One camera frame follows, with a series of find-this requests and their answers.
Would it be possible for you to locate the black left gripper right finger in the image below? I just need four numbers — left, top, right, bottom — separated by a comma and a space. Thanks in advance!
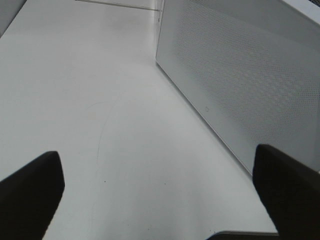
252, 144, 320, 240

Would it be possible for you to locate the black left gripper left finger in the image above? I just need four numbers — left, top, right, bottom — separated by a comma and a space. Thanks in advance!
0, 151, 65, 240

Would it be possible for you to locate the white microwave door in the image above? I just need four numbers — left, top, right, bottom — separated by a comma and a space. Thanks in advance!
156, 0, 320, 171

